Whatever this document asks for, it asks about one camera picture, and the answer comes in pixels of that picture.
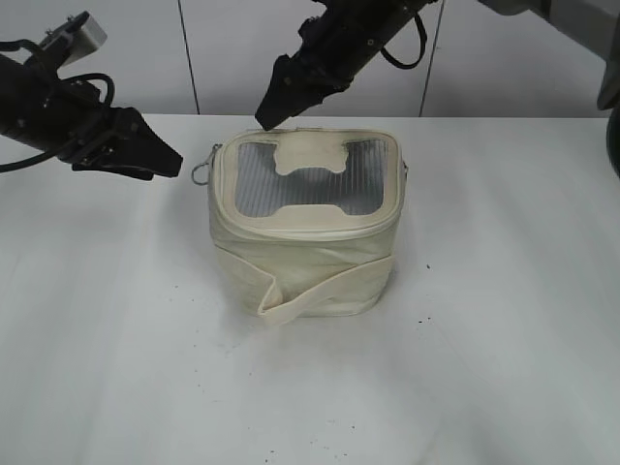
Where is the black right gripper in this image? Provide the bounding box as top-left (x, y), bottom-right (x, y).
top-left (255, 1), bottom-right (418, 131)

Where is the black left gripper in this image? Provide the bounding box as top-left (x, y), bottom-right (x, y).
top-left (18, 58), bottom-right (183, 180)

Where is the silver zipper pull ring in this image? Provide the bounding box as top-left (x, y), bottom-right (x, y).
top-left (191, 142), bottom-right (222, 185)

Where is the cream fabric zipper bag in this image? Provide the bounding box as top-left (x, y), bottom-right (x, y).
top-left (202, 128), bottom-right (407, 325)

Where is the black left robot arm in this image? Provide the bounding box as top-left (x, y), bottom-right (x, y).
top-left (1, 40), bottom-right (183, 181)

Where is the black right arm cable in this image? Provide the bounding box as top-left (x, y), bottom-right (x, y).
top-left (380, 12), bottom-right (429, 69)

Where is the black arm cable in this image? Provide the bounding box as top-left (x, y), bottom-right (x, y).
top-left (0, 72), bottom-right (117, 174)
top-left (380, 12), bottom-right (429, 69)

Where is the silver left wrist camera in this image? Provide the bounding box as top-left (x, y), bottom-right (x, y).
top-left (40, 11), bottom-right (108, 69)

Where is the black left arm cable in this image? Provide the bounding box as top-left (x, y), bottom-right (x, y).
top-left (0, 72), bottom-right (117, 174)

